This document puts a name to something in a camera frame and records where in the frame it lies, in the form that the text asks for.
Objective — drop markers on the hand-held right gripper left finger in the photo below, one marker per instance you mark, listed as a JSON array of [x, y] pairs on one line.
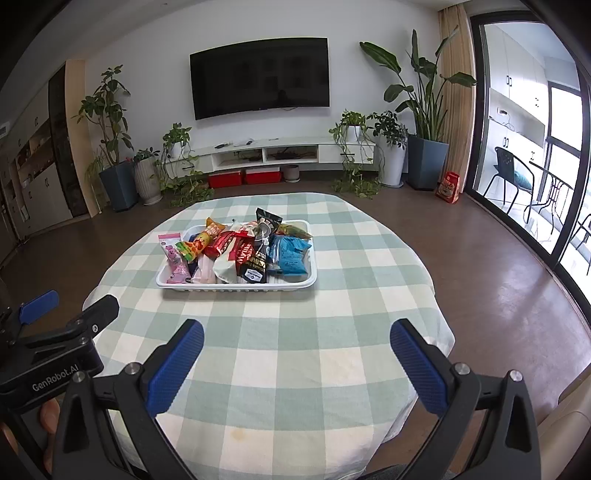
[[173, 369]]

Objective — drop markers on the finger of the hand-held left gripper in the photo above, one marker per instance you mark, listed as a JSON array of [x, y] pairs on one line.
[[39, 304], [99, 311]]

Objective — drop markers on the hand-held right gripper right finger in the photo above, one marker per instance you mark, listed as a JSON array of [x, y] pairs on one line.
[[418, 369]]

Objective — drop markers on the pink cartoon snack packet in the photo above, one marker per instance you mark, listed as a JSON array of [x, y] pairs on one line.
[[173, 258]]

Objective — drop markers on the white plastic tray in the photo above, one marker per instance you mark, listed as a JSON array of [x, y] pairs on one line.
[[231, 287]]

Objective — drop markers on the white red-striped snack packet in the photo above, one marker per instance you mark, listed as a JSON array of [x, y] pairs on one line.
[[226, 270]]

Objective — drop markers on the person's left hand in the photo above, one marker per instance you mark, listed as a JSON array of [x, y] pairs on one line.
[[50, 415]]

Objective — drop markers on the white pink snack packet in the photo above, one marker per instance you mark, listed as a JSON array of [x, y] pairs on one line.
[[203, 272]]

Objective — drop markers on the green checked tablecloth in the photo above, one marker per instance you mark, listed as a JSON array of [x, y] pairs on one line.
[[277, 346]]

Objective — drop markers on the orange yellow snack packet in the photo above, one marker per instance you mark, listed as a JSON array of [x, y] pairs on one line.
[[191, 247]]

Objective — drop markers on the white storage cabinet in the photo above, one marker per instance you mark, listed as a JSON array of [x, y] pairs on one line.
[[41, 184]]

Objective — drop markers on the black white-label snack packet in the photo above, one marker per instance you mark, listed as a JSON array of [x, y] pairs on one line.
[[253, 272]]

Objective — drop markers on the potted tree blue-grey pot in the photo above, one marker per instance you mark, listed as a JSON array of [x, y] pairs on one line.
[[117, 184]]

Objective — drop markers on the red chocolate packet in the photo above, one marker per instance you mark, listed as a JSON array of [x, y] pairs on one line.
[[221, 243]]

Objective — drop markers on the dark red snack packet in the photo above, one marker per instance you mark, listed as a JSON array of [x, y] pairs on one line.
[[245, 254]]

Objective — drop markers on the potted plant ribbed white pot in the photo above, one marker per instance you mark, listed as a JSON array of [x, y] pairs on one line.
[[147, 180]]

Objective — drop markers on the small orange snack packet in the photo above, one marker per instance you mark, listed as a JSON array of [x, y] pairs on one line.
[[214, 226]]

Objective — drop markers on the beige sofa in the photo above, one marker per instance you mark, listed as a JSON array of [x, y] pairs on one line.
[[568, 424]]

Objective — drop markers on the teal snack packet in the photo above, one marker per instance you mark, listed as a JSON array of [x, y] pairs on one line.
[[291, 256]]

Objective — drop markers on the red storage box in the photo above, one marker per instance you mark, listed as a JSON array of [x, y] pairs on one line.
[[225, 179], [263, 175]]

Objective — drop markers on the red paper bag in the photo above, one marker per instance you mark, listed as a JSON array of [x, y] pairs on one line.
[[448, 188]]

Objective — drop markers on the white television cabinet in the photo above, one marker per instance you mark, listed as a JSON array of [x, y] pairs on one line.
[[198, 157]]

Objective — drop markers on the green sunflower seed packet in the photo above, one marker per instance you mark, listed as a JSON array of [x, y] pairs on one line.
[[295, 230]]

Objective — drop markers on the trailing pothos plant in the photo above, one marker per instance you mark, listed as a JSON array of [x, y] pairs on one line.
[[353, 120], [178, 136]]

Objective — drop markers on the large-leaf plant blue-grey pot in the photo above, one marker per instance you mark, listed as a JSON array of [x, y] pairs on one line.
[[427, 161]]

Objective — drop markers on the bushy plant smooth white pot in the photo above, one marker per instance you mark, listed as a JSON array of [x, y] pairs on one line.
[[392, 161]]

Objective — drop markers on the black balcony chair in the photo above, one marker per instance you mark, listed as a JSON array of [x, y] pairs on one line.
[[505, 166], [582, 240]]

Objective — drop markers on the small grey empty pot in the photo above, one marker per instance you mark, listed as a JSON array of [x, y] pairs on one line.
[[291, 173]]

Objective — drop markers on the black balcony table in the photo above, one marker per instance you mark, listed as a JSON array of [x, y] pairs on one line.
[[554, 184]]

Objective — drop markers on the beige curtain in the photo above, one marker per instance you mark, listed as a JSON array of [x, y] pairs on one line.
[[457, 115]]

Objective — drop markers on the white balcony cabinet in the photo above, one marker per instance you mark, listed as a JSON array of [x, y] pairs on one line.
[[512, 60]]

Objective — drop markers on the black sliding door frame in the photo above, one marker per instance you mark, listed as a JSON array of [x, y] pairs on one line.
[[476, 115]]

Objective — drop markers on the black wall television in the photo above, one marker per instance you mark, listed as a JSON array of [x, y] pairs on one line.
[[258, 78]]

